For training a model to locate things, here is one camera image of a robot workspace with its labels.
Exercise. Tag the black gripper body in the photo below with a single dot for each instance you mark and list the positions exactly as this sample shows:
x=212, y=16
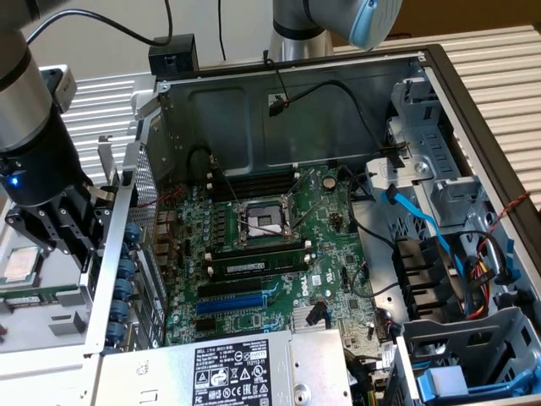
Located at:
x=38, y=173

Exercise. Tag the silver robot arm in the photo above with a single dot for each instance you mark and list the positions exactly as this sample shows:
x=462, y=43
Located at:
x=25, y=105

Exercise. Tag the silver CPU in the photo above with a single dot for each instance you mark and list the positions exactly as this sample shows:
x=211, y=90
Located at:
x=19, y=264

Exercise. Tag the blue retention clip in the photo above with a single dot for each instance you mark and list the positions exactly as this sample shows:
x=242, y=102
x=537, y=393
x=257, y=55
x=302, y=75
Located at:
x=116, y=334
x=133, y=234
x=121, y=312
x=125, y=289
x=127, y=268

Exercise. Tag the grey parts rack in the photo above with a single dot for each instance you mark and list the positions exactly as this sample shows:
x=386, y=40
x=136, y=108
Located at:
x=25, y=334

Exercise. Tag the short black expansion slot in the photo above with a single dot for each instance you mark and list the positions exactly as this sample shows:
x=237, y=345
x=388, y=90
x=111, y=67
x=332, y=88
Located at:
x=206, y=325

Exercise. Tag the long black expansion slot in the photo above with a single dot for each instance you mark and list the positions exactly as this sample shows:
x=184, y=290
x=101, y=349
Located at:
x=230, y=289

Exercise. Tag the blue expansion slot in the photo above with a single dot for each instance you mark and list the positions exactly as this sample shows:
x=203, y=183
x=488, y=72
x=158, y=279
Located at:
x=230, y=305

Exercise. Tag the black RAM slot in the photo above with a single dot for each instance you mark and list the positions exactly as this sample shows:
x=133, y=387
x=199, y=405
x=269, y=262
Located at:
x=253, y=176
x=253, y=190
x=258, y=249
x=253, y=170
x=253, y=182

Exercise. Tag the silver power supply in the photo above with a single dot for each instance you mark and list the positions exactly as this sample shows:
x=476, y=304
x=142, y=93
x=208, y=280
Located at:
x=169, y=372

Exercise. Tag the CPU socket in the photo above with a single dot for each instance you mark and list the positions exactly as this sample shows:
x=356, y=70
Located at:
x=264, y=220

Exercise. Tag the black plastic box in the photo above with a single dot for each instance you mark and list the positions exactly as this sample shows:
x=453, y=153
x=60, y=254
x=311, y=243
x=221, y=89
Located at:
x=177, y=53

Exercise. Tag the socket locking lever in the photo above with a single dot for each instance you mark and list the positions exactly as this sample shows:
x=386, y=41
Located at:
x=300, y=182
x=308, y=215

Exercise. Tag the open PC case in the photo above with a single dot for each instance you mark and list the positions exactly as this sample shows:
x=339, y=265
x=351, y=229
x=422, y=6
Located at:
x=296, y=127

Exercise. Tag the silver socket cover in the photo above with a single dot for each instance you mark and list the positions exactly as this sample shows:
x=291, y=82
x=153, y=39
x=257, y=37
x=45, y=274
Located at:
x=316, y=186

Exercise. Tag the silver chipset heat sink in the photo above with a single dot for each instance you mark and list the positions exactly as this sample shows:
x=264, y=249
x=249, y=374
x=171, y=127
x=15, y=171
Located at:
x=301, y=321

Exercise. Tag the silver coin battery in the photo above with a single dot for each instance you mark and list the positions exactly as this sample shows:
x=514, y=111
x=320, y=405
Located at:
x=329, y=182

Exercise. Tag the black loose connector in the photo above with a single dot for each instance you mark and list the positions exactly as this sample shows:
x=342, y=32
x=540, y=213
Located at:
x=315, y=315

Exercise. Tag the green motherboard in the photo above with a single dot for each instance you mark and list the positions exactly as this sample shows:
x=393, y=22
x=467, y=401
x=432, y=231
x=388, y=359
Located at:
x=338, y=237

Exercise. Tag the silver disk bay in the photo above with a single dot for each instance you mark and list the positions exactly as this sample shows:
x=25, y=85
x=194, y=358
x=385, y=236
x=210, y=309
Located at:
x=416, y=167

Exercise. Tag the grey disk bay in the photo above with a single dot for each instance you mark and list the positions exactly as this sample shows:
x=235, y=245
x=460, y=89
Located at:
x=465, y=334

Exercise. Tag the blue disk caddy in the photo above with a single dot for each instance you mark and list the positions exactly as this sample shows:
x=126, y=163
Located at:
x=498, y=382

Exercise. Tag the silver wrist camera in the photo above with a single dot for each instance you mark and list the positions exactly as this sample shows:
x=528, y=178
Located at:
x=63, y=91

